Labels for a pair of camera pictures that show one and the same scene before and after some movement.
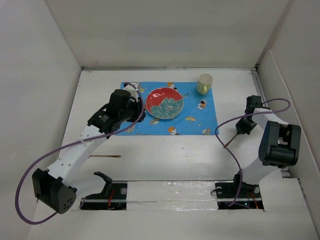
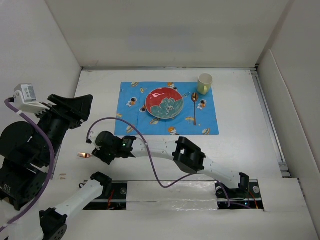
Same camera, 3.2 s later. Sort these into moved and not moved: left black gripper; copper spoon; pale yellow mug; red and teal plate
Moved: copper spoon; left black gripper
Not moved: pale yellow mug; red and teal plate
